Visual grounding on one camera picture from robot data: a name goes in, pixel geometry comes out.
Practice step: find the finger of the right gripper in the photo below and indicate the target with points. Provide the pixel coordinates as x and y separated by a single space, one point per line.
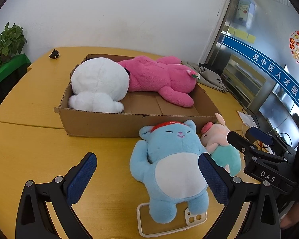
274 143
250 150

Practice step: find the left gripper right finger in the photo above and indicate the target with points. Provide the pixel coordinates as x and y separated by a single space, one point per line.
262 217

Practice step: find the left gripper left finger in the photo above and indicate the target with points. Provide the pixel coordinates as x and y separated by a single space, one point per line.
33 218

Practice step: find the pink teal piglet plush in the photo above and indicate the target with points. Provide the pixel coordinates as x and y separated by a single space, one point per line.
214 139

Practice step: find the white clear phone case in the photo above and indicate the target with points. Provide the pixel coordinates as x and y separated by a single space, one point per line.
183 221

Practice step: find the blue plush cat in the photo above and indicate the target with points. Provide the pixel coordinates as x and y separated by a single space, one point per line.
165 160

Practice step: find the white panda plush toy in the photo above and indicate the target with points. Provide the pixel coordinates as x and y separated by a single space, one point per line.
99 85

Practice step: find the person's right hand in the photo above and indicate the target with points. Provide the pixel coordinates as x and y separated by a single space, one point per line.
291 218

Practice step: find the white paper envelope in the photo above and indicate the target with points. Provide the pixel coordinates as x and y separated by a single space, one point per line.
247 120

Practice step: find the blue banner on glass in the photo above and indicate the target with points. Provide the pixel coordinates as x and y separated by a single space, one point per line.
270 67

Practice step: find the grey folded cloth bag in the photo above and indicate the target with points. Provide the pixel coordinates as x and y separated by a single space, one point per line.
207 77

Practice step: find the yellow sticky notes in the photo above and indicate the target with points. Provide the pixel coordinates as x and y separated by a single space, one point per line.
241 34

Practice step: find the pink plush bear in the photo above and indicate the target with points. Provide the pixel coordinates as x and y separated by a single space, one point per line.
166 76

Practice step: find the brown cardboard box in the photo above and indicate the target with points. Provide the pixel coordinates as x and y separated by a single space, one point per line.
140 109

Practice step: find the cartoon sheep poster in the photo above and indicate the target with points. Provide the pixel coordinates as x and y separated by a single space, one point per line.
245 13

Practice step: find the green cloth shelf cover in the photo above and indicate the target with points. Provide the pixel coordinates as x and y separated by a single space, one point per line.
16 63

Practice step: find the small black figurine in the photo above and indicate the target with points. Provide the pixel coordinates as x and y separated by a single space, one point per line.
54 54

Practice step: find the green potted plant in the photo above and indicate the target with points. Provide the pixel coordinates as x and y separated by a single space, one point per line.
12 41

